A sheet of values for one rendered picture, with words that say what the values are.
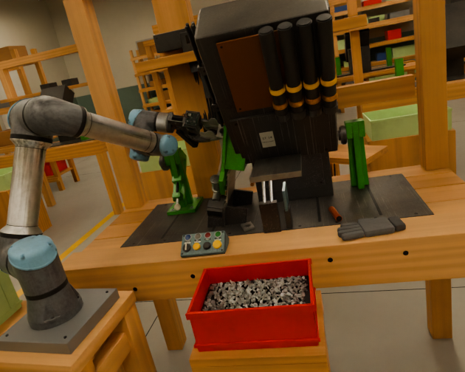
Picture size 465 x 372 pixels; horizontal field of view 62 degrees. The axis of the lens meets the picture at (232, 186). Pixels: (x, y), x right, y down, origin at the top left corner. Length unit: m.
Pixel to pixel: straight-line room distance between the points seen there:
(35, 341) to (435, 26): 1.69
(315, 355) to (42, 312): 0.73
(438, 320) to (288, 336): 1.31
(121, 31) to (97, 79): 10.73
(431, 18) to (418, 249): 0.90
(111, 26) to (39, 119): 11.58
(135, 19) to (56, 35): 2.62
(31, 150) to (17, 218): 0.20
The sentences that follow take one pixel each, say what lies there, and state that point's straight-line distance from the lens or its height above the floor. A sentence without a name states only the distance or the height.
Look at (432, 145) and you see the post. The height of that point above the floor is 0.99.
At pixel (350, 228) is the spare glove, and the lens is 1.28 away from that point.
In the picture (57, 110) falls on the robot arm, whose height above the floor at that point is 1.44.
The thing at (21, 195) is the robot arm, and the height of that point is 1.23.
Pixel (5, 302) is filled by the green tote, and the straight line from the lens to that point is 1.61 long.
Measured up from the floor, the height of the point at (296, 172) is 1.13.
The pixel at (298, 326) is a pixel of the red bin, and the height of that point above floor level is 0.86.
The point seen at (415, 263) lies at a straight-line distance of 1.30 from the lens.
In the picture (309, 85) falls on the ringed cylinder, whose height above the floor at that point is 1.37.
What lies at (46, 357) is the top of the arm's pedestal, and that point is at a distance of 1.21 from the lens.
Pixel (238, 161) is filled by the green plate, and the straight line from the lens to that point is 1.39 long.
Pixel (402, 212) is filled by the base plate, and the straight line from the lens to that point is 1.41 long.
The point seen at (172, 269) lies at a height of 0.87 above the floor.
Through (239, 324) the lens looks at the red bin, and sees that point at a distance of 1.01.
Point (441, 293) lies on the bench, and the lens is 2.14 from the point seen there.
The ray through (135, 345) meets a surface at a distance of 1.38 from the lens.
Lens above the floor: 1.49
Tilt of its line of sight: 18 degrees down
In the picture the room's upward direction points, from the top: 12 degrees counter-clockwise
